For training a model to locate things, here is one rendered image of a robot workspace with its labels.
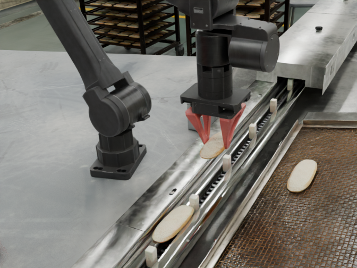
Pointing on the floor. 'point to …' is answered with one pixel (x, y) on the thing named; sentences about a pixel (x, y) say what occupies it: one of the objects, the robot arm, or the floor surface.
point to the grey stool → (299, 7)
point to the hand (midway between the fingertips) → (216, 141)
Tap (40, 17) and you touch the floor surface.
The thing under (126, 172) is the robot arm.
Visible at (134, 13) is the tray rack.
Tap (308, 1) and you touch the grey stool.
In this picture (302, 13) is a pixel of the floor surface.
